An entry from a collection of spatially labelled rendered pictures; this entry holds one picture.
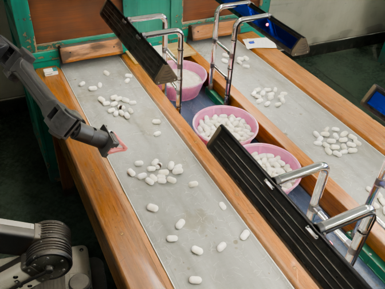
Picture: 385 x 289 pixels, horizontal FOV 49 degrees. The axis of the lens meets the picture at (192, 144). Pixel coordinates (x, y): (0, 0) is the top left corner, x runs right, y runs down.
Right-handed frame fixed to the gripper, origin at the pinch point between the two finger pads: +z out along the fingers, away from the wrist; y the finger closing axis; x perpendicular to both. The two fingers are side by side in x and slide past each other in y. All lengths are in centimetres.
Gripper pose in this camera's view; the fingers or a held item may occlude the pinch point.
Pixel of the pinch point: (124, 148)
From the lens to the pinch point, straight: 142.6
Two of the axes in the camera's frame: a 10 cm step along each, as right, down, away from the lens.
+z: 6.5, 2.9, 7.0
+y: -4.5, -5.9, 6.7
